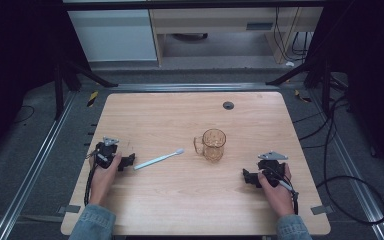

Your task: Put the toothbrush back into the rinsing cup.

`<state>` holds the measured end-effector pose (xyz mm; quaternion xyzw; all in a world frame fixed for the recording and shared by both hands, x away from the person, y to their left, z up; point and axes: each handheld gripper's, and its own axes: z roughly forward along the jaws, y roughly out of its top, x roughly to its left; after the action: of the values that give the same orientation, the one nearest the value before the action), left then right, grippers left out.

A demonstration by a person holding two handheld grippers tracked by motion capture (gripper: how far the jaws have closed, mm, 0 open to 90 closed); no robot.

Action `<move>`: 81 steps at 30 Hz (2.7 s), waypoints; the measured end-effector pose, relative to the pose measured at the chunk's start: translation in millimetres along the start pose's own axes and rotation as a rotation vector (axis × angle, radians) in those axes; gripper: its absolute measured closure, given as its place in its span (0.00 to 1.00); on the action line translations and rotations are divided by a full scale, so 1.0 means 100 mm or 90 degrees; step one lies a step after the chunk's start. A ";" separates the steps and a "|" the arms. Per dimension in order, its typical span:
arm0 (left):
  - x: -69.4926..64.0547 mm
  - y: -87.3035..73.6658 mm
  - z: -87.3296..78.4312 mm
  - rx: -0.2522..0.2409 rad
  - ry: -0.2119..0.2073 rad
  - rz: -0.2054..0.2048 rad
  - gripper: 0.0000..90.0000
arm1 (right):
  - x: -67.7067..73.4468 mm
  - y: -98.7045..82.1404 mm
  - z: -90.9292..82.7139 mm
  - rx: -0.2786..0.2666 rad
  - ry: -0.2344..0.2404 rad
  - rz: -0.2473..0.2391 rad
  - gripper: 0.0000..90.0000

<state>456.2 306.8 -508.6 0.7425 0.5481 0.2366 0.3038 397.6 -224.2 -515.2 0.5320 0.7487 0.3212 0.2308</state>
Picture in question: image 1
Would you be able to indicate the person's left hand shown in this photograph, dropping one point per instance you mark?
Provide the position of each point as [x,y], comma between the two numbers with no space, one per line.
[101,181]

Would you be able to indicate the amber glass mug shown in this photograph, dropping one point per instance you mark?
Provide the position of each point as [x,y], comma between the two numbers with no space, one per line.
[213,148]

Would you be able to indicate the white cabinet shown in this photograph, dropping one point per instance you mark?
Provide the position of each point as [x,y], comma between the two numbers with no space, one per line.
[113,36]

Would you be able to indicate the person's right hand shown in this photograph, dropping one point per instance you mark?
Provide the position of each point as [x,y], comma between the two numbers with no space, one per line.
[278,200]

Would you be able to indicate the metal floor rail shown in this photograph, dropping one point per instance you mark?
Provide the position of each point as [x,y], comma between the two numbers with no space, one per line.
[193,87]
[36,163]
[353,180]

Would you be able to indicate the grey tape strip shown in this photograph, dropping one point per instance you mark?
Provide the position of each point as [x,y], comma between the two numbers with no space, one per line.
[69,209]
[321,210]

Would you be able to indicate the white toothbrush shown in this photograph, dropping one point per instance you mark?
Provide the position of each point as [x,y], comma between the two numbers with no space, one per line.
[156,160]

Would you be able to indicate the yellow black hazard tape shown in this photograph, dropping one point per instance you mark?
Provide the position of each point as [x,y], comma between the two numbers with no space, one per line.
[301,96]
[92,99]

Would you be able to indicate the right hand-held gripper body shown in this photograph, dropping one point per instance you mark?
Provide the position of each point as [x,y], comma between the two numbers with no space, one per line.
[271,168]

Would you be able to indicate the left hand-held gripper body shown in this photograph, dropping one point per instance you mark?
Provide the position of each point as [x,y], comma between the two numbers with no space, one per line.
[106,155]

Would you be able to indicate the black metal stand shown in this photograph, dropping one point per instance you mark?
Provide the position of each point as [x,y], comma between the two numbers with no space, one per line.
[326,86]
[58,93]

